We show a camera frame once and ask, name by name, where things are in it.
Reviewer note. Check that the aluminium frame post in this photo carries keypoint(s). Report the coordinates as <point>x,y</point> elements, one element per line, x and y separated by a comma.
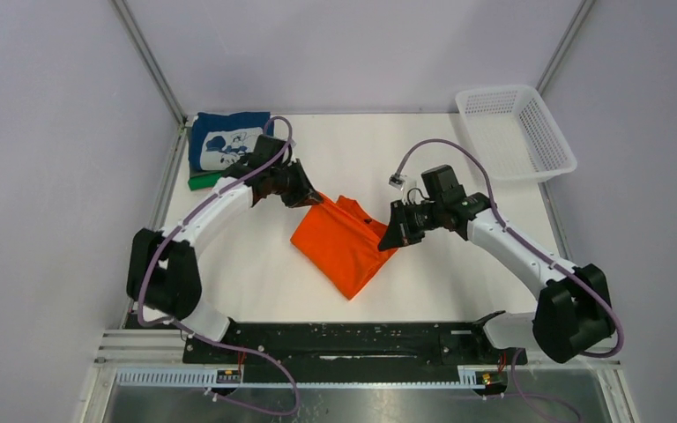
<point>562,49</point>
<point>140,44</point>

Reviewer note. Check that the white plastic basket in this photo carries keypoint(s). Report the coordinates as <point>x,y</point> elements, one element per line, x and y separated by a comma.
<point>513,134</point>

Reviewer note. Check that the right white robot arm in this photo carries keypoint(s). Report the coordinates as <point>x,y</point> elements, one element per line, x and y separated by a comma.
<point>572,312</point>

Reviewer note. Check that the orange t shirt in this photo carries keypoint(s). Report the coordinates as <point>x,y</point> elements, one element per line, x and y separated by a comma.
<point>342,240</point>

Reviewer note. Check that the folded green t shirt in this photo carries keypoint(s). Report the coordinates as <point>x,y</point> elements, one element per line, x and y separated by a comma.
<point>203,179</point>

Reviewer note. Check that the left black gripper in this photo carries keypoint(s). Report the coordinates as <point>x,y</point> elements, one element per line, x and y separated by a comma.
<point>303,194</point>

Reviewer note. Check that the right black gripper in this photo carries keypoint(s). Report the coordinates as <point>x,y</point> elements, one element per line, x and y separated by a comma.
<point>400,233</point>

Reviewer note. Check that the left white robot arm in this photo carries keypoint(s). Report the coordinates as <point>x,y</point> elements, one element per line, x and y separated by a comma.
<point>164,273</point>

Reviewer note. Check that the right aluminium frame post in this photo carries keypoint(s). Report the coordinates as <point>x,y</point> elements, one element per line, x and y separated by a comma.
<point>562,49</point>

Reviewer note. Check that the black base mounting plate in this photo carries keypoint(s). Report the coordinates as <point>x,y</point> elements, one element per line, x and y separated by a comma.
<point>346,351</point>

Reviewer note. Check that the folded blue printed t shirt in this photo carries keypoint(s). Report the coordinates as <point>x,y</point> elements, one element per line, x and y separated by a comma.
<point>218,141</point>

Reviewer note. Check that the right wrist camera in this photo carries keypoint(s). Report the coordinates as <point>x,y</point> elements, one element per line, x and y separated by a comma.
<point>442,185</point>

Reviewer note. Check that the left aluminium frame post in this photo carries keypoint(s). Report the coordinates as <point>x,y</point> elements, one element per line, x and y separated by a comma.
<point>140,44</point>

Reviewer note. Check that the white slotted cable duct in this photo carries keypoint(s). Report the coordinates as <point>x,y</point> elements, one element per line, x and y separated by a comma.
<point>458,378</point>

